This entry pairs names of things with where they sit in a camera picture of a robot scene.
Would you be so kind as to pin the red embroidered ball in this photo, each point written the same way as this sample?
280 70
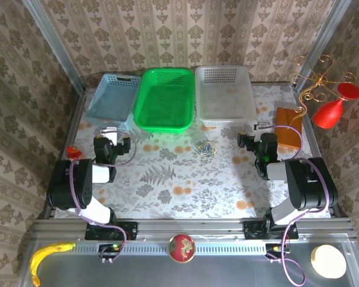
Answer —
182 248

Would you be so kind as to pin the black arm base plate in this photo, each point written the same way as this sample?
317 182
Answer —
251 231
128 231

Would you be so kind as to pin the left robot arm, white and black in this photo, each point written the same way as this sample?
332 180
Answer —
71 185

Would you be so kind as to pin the right robot arm, white and black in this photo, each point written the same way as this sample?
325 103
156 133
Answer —
308 185

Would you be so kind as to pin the aluminium frame post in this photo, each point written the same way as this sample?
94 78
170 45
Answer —
55 45
320 45

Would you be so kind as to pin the white plastic basket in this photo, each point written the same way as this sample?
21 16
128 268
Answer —
224 101

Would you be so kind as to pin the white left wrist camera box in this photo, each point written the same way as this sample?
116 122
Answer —
110 134

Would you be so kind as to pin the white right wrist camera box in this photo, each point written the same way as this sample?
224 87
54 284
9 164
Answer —
258 126

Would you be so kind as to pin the light blue plastic basket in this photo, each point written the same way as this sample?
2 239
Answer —
110 101

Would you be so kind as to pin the green plastic basket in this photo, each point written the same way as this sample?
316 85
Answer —
164 104

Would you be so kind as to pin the floral patterned table mat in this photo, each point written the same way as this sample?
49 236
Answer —
179 203

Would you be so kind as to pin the small clear cup, red contents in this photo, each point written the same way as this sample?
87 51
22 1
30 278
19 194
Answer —
74 153

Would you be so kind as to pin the orange wooden block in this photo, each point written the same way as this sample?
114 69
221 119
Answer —
287 131

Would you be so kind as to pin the grey metal shelf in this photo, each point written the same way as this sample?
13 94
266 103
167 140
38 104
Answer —
227 272

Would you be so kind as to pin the round cream disc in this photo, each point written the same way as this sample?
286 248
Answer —
329 261

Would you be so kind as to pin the red goblet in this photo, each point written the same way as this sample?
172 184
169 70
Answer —
327 115

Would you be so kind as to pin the aluminium frame rail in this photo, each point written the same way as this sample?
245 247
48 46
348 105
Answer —
191 227

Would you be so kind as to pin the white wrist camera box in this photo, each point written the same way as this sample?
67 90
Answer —
258 126
110 134

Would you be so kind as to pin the black connector socket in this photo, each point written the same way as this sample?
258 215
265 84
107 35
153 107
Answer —
273 248
107 248

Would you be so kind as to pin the yellow banana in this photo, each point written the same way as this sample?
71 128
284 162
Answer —
37 260

